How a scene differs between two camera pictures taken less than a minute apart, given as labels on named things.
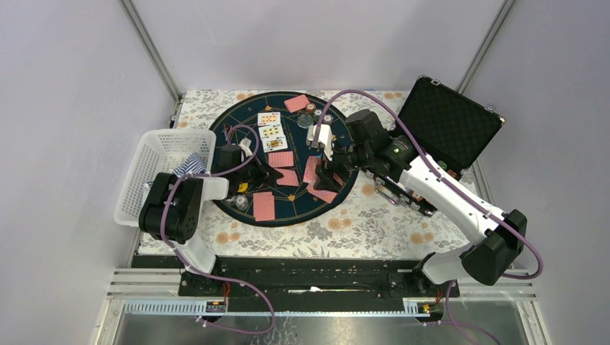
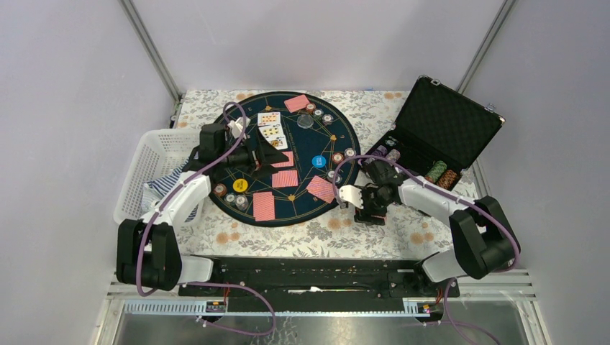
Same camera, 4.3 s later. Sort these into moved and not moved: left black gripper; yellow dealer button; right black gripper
Moved: right black gripper; left black gripper
Not moved: yellow dealer button
